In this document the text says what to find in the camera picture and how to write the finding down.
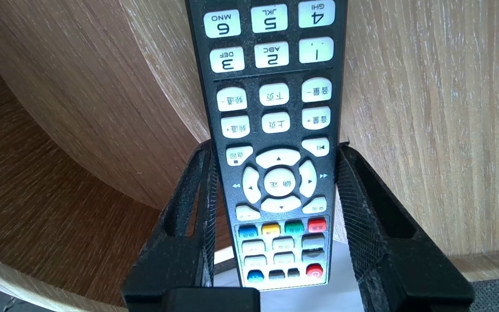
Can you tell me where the round wooden side table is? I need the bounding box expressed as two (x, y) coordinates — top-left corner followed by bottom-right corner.
(0, 24), (165, 312)
(0, 0), (499, 282)

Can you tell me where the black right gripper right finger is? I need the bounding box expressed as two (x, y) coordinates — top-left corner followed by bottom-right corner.
(335, 141), (475, 312)

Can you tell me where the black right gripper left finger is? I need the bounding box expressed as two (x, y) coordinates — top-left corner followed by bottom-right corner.
(123, 140), (220, 306)

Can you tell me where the black TV remote control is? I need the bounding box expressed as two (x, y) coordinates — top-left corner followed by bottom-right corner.
(185, 0), (348, 291)

